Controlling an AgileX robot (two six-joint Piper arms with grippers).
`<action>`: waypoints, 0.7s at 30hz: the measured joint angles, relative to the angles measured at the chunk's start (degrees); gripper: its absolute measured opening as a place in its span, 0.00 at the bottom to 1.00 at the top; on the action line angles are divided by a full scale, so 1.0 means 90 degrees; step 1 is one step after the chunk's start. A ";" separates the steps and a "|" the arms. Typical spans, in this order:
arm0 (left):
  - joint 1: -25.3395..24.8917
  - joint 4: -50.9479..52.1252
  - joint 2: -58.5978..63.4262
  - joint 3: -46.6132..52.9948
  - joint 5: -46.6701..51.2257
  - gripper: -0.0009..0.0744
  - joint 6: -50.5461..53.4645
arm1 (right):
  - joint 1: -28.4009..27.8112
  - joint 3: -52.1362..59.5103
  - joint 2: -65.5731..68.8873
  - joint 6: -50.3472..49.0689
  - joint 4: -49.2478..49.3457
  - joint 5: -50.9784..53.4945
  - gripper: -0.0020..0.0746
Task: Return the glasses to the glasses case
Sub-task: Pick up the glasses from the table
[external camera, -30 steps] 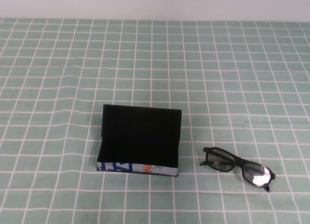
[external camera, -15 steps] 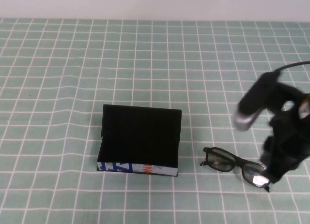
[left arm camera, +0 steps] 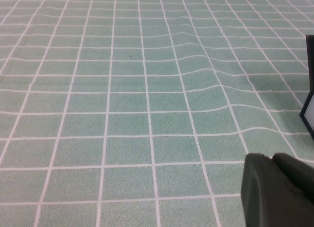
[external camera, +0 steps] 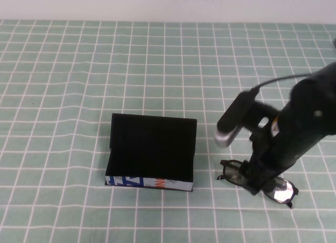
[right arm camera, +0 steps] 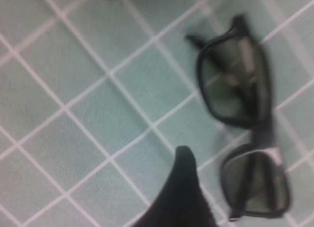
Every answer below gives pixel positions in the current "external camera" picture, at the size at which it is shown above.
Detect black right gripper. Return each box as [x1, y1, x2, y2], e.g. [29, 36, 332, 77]
[240, 101, 312, 197]

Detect black frame sunglasses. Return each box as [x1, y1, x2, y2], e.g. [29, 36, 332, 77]
[217, 160, 299, 209]

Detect black printed glasses case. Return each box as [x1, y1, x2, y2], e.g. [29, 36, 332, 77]
[104, 113, 198, 194]

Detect green white checked tablecloth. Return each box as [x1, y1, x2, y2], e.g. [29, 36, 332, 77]
[0, 19, 336, 243]

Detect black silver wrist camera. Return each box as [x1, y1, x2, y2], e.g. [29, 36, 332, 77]
[214, 90, 261, 149]

